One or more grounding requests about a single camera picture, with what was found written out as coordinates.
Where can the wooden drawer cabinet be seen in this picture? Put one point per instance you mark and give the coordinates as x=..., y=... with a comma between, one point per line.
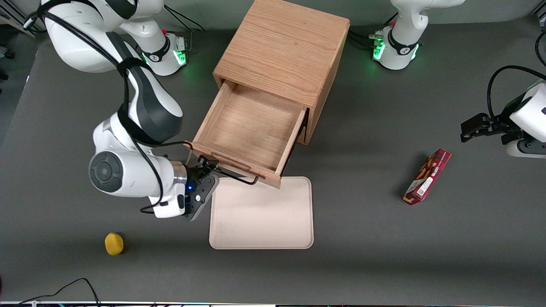
x=290, y=47

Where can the red snack box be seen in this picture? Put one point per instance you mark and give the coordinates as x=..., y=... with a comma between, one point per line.
x=427, y=178

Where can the wooden drawer with tall front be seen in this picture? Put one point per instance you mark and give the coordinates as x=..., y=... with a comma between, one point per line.
x=303, y=135

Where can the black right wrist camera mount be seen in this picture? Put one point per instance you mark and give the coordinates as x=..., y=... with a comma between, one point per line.
x=190, y=192

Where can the wooden drawer with shallow front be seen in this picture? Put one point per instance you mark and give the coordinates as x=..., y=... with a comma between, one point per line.
x=251, y=128

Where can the yellow lemon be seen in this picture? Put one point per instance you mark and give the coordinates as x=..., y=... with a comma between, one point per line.
x=114, y=244

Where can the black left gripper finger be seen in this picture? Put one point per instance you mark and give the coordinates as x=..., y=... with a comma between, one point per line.
x=469, y=136
x=477, y=121

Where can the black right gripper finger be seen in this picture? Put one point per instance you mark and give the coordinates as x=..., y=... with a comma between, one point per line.
x=214, y=167
x=202, y=164

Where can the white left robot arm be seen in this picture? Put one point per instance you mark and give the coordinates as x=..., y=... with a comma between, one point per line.
x=405, y=42

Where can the beige plastic tray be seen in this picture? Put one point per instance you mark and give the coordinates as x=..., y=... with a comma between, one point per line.
x=261, y=217

